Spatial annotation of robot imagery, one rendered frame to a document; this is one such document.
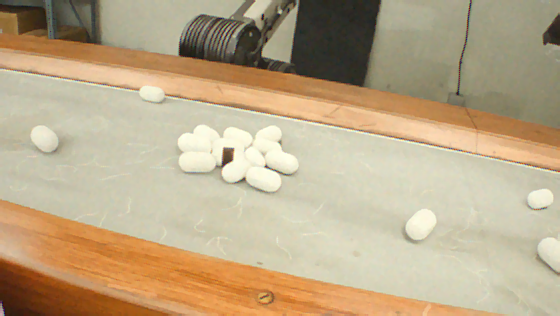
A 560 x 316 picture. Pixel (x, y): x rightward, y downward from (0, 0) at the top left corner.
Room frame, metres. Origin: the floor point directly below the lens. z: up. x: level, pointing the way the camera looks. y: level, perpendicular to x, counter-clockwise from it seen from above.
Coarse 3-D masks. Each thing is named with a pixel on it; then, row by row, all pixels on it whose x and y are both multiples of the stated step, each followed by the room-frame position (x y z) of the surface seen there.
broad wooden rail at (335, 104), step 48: (0, 48) 0.60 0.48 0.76; (48, 48) 0.62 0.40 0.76; (96, 48) 0.64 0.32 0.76; (192, 96) 0.53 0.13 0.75; (240, 96) 0.53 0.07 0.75; (288, 96) 0.53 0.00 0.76; (336, 96) 0.55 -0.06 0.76; (384, 96) 0.58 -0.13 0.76; (432, 144) 0.49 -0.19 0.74; (480, 144) 0.49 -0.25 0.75; (528, 144) 0.49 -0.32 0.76
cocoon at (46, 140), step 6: (36, 126) 0.36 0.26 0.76; (42, 126) 0.36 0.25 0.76; (36, 132) 0.35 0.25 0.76; (42, 132) 0.35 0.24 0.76; (48, 132) 0.35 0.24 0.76; (36, 138) 0.34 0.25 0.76; (42, 138) 0.34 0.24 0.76; (48, 138) 0.34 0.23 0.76; (54, 138) 0.35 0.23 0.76; (36, 144) 0.34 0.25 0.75; (42, 144) 0.34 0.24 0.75; (48, 144) 0.34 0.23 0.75; (54, 144) 0.35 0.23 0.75; (42, 150) 0.34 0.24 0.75; (48, 150) 0.34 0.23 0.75
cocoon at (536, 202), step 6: (534, 192) 0.37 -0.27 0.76; (540, 192) 0.37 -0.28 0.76; (546, 192) 0.37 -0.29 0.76; (528, 198) 0.37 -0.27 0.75; (534, 198) 0.36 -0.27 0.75; (540, 198) 0.36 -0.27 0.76; (546, 198) 0.36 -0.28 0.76; (552, 198) 0.37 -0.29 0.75; (528, 204) 0.37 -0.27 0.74; (534, 204) 0.36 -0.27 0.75; (540, 204) 0.36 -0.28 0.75; (546, 204) 0.36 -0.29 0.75
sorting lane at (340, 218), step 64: (0, 128) 0.38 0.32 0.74; (64, 128) 0.40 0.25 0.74; (128, 128) 0.42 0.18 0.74; (192, 128) 0.44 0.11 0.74; (256, 128) 0.47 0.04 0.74; (320, 128) 0.49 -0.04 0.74; (0, 192) 0.27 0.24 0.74; (64, 192) 0.29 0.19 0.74; (128, 192) 0.30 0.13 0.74; (192, 192) 0.32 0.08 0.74; (256, 192) 0.33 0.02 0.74; (320, 192) 0.34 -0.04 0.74; (384, 192) 0.36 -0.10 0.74; (448, 192) 0.38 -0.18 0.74; (512, 192) 0.40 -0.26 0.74; (256, 256) 0.24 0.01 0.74; (320, 256) 0.25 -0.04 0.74; (384, 256) 0.26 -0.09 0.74; (448, 256) 0.27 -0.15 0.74; (512, 256) 0.28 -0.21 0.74
